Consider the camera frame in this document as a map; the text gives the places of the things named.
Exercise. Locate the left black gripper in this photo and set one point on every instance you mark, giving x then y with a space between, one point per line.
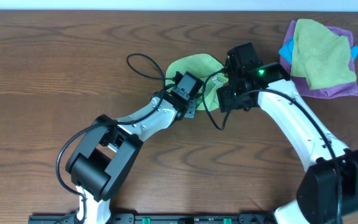
190 109

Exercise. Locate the bright green cloth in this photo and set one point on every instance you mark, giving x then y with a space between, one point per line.
201 66

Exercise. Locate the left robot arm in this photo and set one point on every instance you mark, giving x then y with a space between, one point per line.
108 149

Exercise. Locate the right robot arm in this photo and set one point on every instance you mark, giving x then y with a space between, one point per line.
329 189

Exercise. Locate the blue cloth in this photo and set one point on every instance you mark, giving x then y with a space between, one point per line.
287 51

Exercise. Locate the olive green cloth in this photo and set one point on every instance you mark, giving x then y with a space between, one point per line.
320 56

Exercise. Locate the purple cloth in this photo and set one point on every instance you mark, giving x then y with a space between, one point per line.
347 89

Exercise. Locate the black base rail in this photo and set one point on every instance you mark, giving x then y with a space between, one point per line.
128 218

